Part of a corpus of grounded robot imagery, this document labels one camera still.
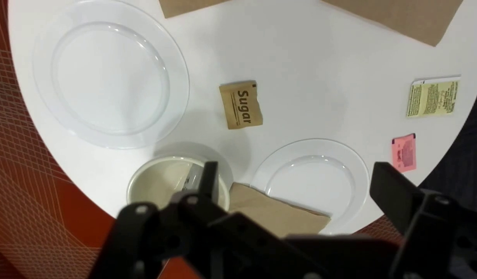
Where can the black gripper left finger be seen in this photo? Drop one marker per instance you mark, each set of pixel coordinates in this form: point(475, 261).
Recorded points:
point(197, 238)

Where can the small white saucer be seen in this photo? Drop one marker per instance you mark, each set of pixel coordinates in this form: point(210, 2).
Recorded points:
point(314, 181)

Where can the cream ceramic bowl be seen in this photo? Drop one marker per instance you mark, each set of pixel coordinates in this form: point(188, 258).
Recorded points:
point(151, 187)

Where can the brown sugar packet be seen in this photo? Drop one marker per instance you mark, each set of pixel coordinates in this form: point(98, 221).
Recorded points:
point(242, 105)

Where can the pink sweetener packet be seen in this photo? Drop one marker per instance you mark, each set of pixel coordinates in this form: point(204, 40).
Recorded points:
point(405, 153)

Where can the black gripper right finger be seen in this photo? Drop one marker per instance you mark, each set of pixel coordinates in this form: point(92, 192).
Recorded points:
point(434, 233)

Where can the large clear plastic plate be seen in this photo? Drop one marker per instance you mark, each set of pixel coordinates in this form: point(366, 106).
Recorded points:
point(109, 78)

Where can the brown paper napkin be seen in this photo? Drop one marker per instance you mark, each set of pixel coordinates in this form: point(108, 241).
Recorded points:
point(278, 212)
point(190, 7)
point(399, 18)

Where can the yellow sweetener packet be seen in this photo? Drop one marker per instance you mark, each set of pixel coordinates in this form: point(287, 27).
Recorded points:
point(434, 97)

